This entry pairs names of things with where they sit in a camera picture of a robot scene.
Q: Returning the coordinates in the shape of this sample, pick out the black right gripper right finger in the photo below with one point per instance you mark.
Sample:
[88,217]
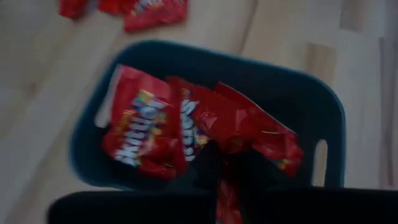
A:
[311,207]

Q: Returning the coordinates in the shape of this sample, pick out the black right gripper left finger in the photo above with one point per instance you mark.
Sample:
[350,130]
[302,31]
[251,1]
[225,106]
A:
[140,208]

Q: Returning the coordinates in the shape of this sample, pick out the red Skittles candy pack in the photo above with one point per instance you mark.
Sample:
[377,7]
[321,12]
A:
[155,15]
[280,146]
[217,118]
[140,130]

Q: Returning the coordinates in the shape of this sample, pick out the dark blue plastic bin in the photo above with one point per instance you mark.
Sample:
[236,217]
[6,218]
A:
[248,71]

